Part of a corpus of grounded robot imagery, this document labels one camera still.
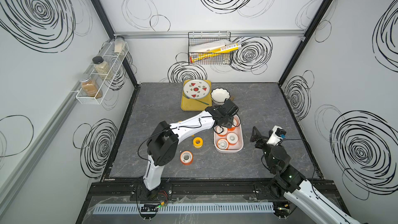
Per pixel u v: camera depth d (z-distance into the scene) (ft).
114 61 3.16
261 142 2.24
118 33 3.04
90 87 2.07
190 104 3.53
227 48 2.71
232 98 3.53
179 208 3.16
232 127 3.04
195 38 3.07
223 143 2.91
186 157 2.75
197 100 3.64
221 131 3.07
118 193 2.43
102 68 2.32
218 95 3.64
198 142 2.91
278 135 2.11
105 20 2.75
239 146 2.84
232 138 2.95
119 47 2.83
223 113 2.11
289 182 1.87
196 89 3.79
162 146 1.57
